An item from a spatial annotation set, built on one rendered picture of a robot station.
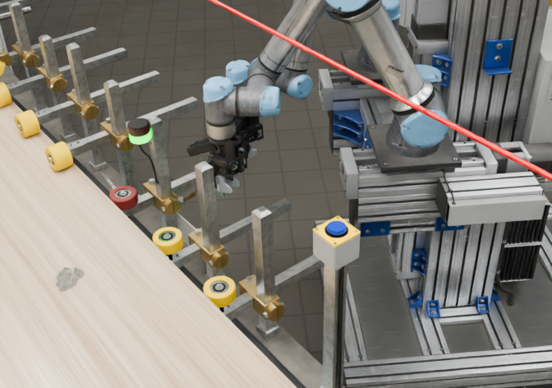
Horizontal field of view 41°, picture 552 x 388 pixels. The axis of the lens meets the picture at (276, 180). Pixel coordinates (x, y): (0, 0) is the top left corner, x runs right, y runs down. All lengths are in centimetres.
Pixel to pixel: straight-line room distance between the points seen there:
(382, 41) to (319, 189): 197
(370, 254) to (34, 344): 155
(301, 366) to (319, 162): 205
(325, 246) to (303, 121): 273
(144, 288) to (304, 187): 190
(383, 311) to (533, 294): 57
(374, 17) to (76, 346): 101
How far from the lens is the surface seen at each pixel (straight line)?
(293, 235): 336
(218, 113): 185
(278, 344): 196
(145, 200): 221
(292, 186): 365
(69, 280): 193
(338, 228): 147
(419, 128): 183
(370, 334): 265
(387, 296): 279
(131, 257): 195
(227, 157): 193
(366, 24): 171
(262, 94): 183
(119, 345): 175
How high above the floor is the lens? 217
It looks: 36 degrees down
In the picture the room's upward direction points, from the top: 2 degrees counter-clockwise
